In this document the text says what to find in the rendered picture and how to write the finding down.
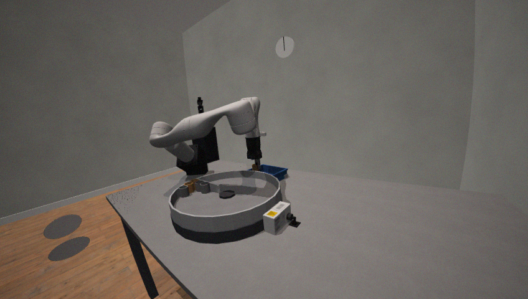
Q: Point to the blue plastic crate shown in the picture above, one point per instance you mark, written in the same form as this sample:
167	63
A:
278	172

